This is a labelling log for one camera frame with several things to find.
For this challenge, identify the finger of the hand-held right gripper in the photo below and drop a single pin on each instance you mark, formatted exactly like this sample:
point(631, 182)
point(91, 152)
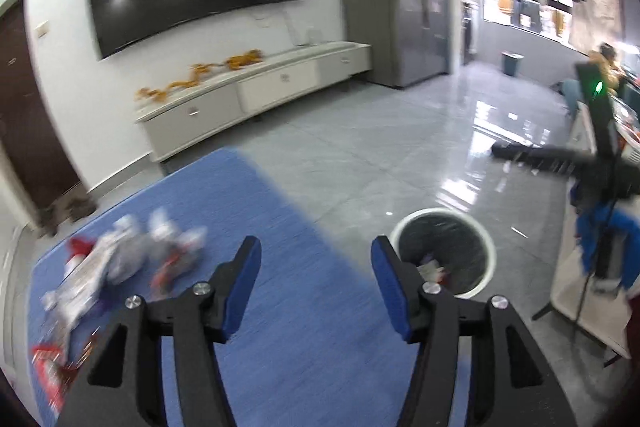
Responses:
point(530, 156)

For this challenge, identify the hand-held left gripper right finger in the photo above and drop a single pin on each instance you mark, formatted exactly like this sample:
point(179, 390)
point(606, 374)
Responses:
point(392, 287)

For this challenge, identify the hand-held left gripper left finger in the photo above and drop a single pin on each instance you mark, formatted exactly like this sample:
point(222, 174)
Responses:
point(245, 277)

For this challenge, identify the white bin with black bag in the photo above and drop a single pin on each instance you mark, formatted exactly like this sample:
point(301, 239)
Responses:
point(435, 237)

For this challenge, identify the person's right hand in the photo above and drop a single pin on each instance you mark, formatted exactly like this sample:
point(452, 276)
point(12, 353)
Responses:
point(590, 237)

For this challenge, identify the blue fluffy mat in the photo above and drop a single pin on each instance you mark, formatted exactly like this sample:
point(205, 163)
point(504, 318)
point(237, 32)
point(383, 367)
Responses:
point(300, 257)

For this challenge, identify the white crumpled wrapper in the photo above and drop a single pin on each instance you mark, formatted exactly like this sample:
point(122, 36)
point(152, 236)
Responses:
point(165, 232)
point(125, 252)

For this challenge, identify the small teal bin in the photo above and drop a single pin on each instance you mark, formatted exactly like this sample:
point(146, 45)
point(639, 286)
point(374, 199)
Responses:
point(512, 64)

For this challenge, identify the white table with black legs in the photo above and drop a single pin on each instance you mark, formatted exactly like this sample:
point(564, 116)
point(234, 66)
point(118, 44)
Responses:
point(567, 287)

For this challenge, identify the red white crumpled packet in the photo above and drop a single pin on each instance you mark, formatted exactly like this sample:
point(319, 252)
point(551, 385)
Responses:
point(79, 252)

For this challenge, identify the silver snack packet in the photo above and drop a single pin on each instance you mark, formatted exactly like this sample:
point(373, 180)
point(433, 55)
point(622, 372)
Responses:
point(75, 292)

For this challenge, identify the white television cabinet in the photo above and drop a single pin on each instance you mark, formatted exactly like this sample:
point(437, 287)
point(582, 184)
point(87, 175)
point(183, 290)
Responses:
point(270, 82)

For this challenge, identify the golden tiger figurine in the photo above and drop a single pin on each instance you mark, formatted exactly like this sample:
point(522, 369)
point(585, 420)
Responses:
point(245, 59)

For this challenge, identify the dark brown door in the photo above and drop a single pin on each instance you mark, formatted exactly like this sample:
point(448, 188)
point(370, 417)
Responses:
point(30, 117)

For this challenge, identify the white wall switch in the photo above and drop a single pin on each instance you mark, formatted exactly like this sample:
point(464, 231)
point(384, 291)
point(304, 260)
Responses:
point(41, 30)

